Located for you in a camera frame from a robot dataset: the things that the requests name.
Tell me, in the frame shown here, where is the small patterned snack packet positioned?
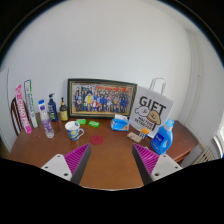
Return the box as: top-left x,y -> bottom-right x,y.
126,131 -> 143,144

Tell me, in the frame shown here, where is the white blue-capped lotion bottle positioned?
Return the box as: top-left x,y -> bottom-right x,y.
37,99 -> 46,115

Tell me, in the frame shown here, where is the small puzzle cube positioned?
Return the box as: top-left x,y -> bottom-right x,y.
138,128 -> 150,140

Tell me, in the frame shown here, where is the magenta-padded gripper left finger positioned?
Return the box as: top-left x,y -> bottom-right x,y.
40,142 -> 92,186

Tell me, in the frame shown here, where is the blue detergent bottle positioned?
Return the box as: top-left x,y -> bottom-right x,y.
150,118 -> 176,156

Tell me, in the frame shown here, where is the framed group picture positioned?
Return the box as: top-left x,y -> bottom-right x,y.
67,78 -> 138,120

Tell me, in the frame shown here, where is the clear purple-capped water bottle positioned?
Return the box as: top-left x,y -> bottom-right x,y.
39,105 -> 55,139

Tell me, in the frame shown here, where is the white radiator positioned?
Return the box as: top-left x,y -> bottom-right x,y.
199,145 -> 217,164

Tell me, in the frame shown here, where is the blue patterned ceramic mug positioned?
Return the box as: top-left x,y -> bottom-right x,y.
64,120 -> 86,142

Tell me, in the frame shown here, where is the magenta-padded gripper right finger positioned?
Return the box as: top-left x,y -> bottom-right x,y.
131,143 -> 184,186

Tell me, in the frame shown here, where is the brown yellow-labelled pump bottle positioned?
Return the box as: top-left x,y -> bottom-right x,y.
59,97 -> 69,122

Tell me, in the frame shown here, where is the dark blue pump bottle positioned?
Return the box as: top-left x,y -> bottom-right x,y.
47,92 -> 59,123

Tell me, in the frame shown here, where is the blue tissue pack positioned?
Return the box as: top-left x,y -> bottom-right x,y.
110,113 -> 130,132

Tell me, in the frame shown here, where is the white green shuttlecock tube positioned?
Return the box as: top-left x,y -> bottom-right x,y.
23,79 -> 39,129

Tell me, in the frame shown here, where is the pink shuttlecock tube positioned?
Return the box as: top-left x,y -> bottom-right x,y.
14,83 -> 33,135

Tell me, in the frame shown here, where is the flat round red coaster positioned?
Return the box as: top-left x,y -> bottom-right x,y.
89,134 -> 105,146

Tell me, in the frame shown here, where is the white printed paper gift bag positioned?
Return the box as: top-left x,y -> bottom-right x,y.
129,77 -> 175,138

